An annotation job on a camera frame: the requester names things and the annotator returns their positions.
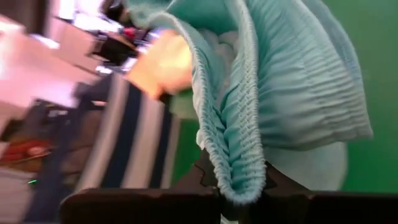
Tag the navy white striped laundry basket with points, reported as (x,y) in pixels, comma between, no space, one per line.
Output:
(130,140)

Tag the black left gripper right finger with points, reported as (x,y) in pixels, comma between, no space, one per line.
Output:
(283,182)

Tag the light wooden desk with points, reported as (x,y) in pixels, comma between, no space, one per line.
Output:
(37,71)

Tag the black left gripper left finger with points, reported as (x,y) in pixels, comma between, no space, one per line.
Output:
(205,174)

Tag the teal shorts with white lining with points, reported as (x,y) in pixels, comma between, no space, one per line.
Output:
(295,93)

